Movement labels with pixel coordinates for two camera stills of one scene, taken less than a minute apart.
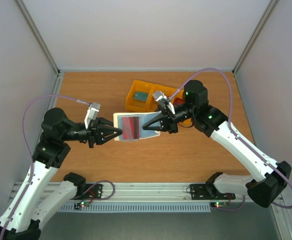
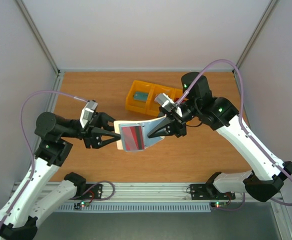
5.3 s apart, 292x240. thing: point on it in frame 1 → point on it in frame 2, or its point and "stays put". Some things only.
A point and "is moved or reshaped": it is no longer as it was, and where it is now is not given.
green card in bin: [140, 96] stays put
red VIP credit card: [130, 127] is moved or reshaped
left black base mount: [90, 191] stays put
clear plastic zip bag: [144, 117] → [148, 125]
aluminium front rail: [154, 192] stays put
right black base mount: [208, 191] stays put
